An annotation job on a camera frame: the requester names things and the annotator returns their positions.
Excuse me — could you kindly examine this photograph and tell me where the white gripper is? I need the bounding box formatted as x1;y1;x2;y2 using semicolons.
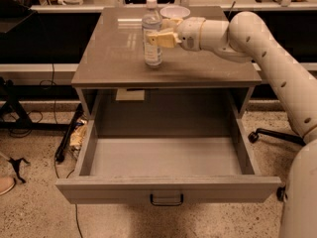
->
147;17;206;52

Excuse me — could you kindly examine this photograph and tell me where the clear plastic water bottle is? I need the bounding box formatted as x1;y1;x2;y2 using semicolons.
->
142;0;162;66

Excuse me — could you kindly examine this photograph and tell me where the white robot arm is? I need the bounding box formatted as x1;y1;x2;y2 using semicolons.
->
146;12;317;238

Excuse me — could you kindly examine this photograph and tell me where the open grey top drawer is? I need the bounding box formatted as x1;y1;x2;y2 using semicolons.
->
54;89;282;205

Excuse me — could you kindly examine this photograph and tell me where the white bowl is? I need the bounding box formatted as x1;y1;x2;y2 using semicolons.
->
159;5;190;19

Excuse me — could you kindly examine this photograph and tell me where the grey cabinet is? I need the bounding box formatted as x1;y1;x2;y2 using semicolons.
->
70;6;263;121

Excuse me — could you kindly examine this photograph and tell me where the black office chair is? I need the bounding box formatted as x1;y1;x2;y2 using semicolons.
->
248;128;306;202

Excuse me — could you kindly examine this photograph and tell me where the yellow snack packet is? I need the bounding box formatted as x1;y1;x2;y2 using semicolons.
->
69;119;87;148

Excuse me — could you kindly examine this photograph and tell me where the black power strip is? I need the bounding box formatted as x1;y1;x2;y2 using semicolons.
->
54;104;83;163

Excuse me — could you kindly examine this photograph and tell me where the black table leg stand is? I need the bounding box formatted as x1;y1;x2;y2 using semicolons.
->
0;77;68;131

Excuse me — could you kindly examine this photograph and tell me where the small black tripod stand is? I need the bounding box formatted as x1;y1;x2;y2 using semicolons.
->
9;158;29;183

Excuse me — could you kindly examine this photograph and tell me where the black floor cable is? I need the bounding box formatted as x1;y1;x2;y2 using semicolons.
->
39;62;85;238

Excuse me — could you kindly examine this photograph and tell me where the black drawer handle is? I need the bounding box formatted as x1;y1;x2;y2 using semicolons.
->
150;194;184;207

